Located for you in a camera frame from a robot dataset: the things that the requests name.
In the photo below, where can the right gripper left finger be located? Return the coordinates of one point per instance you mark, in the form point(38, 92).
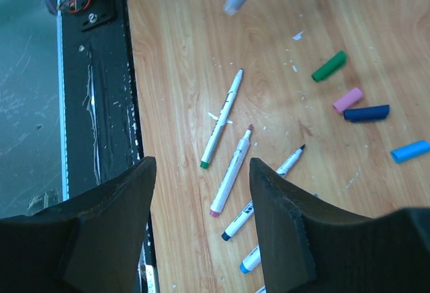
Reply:
point(89, 243)

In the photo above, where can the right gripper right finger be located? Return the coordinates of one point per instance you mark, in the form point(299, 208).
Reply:
point(309, 245)

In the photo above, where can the light blue cap marker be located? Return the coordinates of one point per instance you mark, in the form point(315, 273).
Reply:
point(251, 261)

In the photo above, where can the white slim marker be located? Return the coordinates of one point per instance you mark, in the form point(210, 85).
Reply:
point(261, 290)

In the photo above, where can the red pink cap marker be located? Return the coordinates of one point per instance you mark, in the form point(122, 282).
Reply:
point(231, 173)

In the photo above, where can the light blue pen cap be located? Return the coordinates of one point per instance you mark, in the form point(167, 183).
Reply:
point(410, 151)

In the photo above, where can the dark blue pen cap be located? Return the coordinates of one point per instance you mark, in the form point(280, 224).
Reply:
point(368, 114)

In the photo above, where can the green cap marker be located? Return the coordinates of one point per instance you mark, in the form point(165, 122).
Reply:
point(220, 123)

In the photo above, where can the red pink pen cap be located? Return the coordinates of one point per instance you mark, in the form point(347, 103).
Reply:
point(347, 100)

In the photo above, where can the green pen cap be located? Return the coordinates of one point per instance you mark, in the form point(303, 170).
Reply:
point(331, 66)

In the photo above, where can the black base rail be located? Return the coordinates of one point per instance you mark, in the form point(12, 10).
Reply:
point(100, 136)

